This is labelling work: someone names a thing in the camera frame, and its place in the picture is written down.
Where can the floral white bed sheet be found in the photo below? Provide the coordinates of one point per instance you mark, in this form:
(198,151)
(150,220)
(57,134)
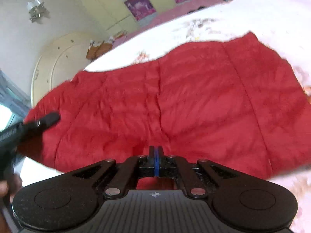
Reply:
(267,14)

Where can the person's left hand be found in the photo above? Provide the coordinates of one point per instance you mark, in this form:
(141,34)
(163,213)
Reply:
(11,189)

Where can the grey-blue curtain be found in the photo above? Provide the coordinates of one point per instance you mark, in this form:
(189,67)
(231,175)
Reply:
(12,94)

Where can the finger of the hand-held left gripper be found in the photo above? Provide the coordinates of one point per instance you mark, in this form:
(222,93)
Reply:
(46,121)

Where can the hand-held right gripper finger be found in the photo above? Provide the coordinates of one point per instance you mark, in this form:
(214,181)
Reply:
(153,159)
(158,159)

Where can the cream wardrobe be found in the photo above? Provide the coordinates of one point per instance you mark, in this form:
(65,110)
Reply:
(97,0)

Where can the glass wall lamp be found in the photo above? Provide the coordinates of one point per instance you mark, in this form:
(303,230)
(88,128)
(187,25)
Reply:
(36,9)

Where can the red puffer jacket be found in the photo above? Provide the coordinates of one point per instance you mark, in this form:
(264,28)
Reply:
(194,89)

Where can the brown handbag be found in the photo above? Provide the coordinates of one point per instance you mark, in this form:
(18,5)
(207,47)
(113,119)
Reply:
(98,49)

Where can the cream rounded headboard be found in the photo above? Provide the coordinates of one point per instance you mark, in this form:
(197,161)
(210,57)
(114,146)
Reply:
(55,60)

